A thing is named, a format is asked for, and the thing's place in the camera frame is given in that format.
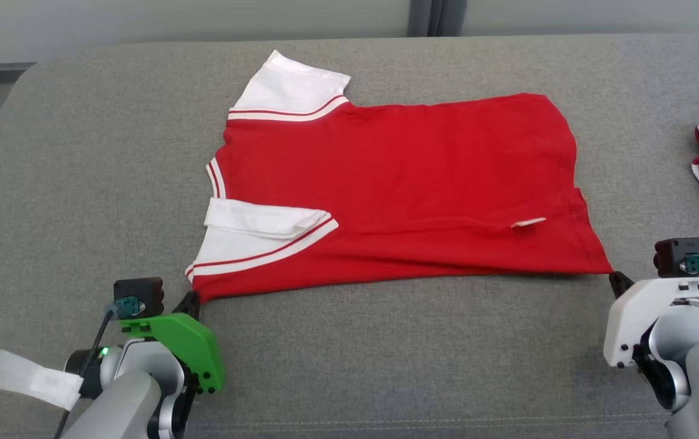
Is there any red shirt with white sleeves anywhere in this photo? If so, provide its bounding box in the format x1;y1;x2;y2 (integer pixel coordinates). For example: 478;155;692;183
185;50;615;304

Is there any grey metal post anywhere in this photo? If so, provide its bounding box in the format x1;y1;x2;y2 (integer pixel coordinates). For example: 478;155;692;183
409;0;441;37
439;0;467;36

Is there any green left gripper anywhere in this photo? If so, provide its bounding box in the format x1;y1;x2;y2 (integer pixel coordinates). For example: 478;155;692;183
119;291;227;395

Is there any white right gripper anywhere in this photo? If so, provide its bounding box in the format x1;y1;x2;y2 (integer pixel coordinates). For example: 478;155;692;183
603;271;699;369

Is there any white left cable tag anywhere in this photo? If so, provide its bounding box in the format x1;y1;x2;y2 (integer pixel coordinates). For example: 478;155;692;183
0;349;85;411

